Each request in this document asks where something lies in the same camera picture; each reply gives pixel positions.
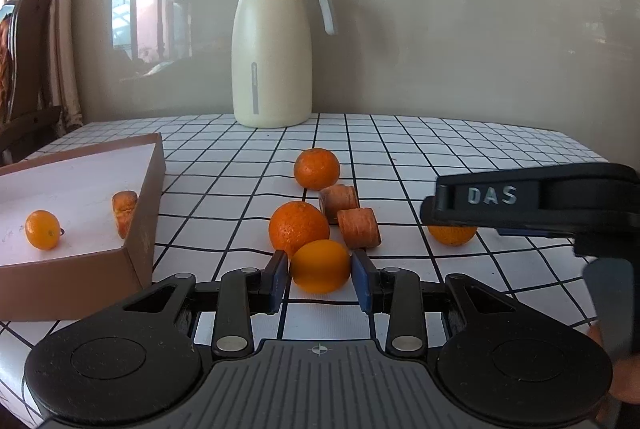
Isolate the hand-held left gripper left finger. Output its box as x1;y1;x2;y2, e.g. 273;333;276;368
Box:
95;249;290;358

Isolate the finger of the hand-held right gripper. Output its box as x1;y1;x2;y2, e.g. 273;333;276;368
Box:
419;196;481;230

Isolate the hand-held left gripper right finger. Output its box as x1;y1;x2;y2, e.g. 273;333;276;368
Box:
351;250;546;358

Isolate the orange mandarin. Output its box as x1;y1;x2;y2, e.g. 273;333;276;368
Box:
426;224;478;246
268;201;331;260
293;148;341;190

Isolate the smooth yellow-orange orange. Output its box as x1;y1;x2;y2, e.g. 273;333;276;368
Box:
289;239;352;295
25;210;66;251

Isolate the ridged orange-brown fruit roll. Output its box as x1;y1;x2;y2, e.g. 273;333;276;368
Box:
318;184;360;225
336;208;382;251

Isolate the bread roll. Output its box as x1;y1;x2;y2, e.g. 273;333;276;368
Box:
111;190;139;240

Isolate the brown cardboard box white inside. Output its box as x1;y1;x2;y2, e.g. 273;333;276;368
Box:
0;132;167;323

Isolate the person's right hand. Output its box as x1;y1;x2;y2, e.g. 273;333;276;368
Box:
586;324;640;429

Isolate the white black-grid tablecloth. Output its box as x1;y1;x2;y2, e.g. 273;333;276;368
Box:
0;112;616;429

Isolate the cream thermos jug grey lid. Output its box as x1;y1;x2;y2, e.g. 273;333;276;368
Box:
231;0;337;129

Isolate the wooden rattan armchair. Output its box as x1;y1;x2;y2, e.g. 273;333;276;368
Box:
0;0;63;167

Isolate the beige patterned curtain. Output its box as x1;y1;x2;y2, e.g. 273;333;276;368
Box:
0;0;86;132

